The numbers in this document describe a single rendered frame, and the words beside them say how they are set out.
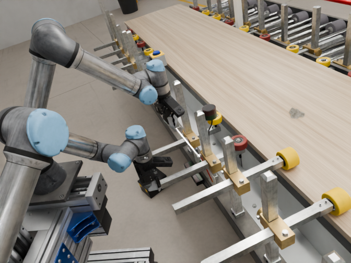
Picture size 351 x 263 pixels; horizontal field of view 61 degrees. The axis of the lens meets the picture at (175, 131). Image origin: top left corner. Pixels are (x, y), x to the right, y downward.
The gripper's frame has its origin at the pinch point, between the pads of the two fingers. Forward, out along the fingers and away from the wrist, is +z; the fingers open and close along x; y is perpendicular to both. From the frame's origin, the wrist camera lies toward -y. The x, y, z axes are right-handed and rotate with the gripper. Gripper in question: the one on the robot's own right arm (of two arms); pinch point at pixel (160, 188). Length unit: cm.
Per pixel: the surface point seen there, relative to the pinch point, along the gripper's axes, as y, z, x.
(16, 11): 122, 14, -750
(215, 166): -26.5, -3.5, 5.1
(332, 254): -27, -29, 71
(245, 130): -48.6, -7.9, -4.9
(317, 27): -136, -20, -57
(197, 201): -9.1, -12.9, 26.6
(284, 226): -28, -15, 51
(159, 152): -7.6, -0.8, -23.6
